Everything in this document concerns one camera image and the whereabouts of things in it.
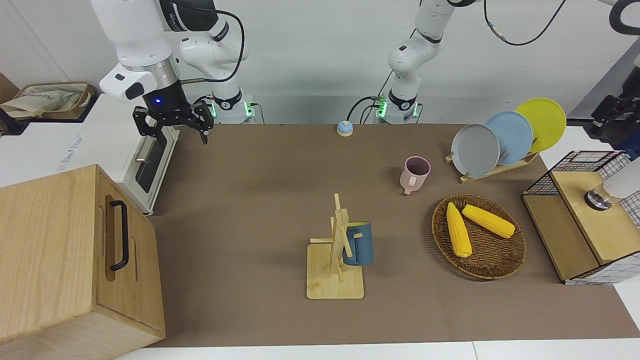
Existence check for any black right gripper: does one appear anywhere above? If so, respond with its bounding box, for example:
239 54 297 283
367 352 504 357
132 81 215 149

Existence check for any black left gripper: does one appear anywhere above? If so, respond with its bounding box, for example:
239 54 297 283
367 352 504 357
591 80 640 150

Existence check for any pink mug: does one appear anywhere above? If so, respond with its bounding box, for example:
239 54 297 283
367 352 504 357
400 156 432 196

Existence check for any yellow plate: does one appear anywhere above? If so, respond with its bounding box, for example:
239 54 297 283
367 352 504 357
515 98 567 154

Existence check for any cream toaster oven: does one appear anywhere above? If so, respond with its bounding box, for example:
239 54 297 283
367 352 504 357
50 95 180 217

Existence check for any brown woven tray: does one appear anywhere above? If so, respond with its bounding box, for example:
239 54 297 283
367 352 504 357
0 81 96 122

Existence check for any light blue plate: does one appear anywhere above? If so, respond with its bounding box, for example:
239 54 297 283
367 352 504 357
482 111 534 166

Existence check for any wooden plate rack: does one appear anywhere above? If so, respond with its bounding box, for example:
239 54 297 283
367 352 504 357
445 150 540 184

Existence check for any beige cloth bag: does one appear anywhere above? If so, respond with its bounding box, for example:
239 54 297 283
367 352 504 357
0 85 88 119

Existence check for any grey plate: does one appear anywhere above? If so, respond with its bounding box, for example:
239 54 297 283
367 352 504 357
451 123 501 178

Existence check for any yellow corn cob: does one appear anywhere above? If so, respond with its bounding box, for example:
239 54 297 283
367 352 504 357
446 202 473 258
461 204 516 239

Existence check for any brown cardboard box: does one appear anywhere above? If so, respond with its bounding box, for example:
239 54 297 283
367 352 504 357
0 73 20 103

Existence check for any light wooden cabinet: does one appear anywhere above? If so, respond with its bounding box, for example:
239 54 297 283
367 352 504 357
0 164 167 360

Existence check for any brown wicker basket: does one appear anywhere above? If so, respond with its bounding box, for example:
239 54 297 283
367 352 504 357
431 193 527 281

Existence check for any dark blue mug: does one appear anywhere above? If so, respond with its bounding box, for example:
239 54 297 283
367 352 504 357
342 222 374 267

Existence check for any wooden mug tree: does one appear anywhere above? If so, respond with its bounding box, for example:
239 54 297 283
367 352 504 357
306 194 365 300

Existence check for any toaster door handle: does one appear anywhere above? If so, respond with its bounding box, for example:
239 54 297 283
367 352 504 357
135 136 157 163

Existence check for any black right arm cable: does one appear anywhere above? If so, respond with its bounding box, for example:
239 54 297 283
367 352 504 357
170 0 247 84

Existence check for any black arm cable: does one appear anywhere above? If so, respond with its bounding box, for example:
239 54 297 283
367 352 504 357
170 0 247 84
484 0 568 47

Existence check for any wire grid wooden shelf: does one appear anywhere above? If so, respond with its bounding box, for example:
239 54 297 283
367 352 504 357
521 150 640 286

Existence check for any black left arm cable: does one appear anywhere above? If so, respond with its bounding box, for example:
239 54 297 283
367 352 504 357
484 0 568 47

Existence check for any black cabinet handle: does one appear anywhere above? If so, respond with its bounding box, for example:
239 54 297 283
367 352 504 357
109 200 131 272

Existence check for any black base power cable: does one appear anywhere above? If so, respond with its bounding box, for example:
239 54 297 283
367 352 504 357
346 75 396 125

